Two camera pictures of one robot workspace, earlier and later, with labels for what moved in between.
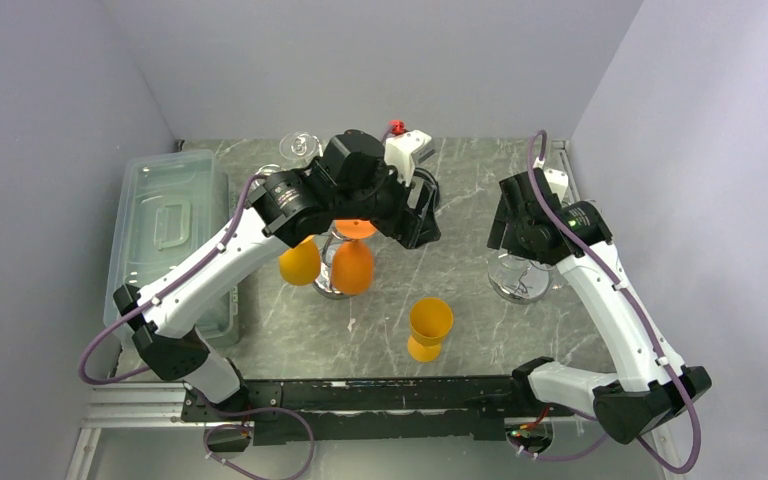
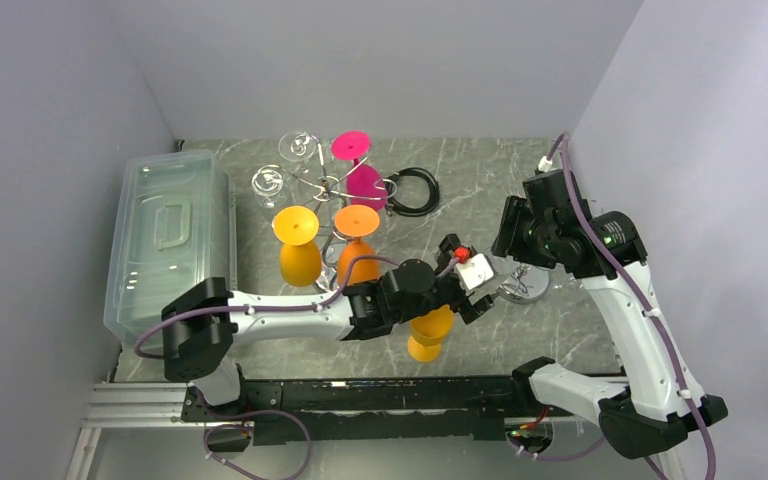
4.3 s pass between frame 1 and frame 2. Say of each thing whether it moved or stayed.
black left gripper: moved
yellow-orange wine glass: stayed
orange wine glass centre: stayed
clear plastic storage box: stayed
